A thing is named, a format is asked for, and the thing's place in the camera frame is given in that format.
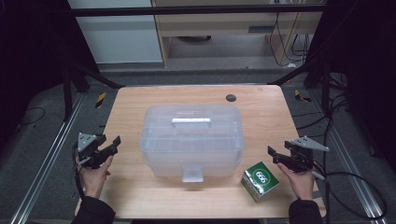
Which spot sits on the person's right hand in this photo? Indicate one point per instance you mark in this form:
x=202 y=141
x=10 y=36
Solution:
x=299 y=183

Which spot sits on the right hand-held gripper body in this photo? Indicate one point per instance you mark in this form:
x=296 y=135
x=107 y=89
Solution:
x=300 y=155

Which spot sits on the grey table bracket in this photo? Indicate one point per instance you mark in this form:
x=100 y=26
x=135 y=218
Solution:
x=318 y=194

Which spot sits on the aluminium floor rail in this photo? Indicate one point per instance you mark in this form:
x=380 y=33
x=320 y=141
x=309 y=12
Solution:
x=46 y=161
x=351 y=161

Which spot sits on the black metal stand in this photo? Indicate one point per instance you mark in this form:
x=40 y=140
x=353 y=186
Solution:
x=67 y=90
x=325 y=87

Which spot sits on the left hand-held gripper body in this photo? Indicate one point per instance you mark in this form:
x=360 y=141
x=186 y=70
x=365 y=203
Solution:
x=85 y=141

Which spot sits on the green and white carton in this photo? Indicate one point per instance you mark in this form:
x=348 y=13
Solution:
x=260 y=182

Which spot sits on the light wooden desk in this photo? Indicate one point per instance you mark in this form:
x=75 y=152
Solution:
x=218 y=26

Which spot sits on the dark round table grommet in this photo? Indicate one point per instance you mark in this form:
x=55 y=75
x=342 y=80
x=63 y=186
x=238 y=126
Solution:
x=230 y=98

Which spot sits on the dark curtain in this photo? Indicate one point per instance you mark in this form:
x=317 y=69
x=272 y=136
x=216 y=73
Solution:
x=367 y=62
x=28 y=62

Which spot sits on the black horizontal metal bar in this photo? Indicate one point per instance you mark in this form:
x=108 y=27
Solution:
x=193 y=10

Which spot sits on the yellow and black tape strip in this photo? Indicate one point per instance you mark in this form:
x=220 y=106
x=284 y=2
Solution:
x=100 y=100
x=300 y=96

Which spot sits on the white cabinet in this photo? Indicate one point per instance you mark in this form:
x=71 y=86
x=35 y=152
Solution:
x=118 y=40

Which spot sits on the person's left hand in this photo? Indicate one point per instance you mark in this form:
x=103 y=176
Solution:
x=93 y=179

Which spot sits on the clear plastic storage box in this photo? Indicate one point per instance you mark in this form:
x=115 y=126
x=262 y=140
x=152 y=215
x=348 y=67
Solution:
x=191 y=140

